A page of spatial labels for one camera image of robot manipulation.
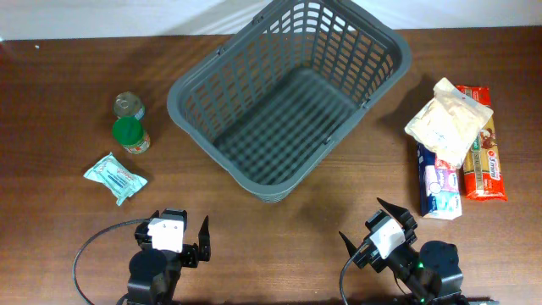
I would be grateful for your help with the small tin can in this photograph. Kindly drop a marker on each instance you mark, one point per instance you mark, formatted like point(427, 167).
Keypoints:
point(128, 104)

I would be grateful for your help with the beige powder pouch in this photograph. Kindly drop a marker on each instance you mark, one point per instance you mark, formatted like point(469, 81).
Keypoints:
point(449, 123)

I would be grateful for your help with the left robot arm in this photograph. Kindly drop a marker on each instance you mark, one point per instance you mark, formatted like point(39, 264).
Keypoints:
point(156, 269)

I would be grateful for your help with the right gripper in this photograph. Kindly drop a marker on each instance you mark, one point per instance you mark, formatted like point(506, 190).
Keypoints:
point(404, 219)

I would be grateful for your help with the red spaghetti pack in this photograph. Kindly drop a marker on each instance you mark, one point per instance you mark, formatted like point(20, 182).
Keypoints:
point(482, 173)

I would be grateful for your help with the mint green tissue pack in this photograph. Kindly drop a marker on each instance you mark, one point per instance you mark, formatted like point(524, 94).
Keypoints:
point(117, 178)

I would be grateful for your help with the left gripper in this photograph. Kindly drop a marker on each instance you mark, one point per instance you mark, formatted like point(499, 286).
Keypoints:
point(193, 254)

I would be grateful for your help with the grey plastic slatted basket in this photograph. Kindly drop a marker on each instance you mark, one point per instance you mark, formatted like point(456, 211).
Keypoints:
point(273, 101)

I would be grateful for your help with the blue Kleenex tissue multipack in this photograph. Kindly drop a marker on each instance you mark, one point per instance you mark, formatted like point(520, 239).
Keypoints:
point(439, 186)

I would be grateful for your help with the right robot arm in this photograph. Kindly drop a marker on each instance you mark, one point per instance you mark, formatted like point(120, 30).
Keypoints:
point(431, 274)

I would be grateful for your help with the green lid jar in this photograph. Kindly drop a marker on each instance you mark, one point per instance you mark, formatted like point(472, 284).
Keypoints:
point(130, 134)

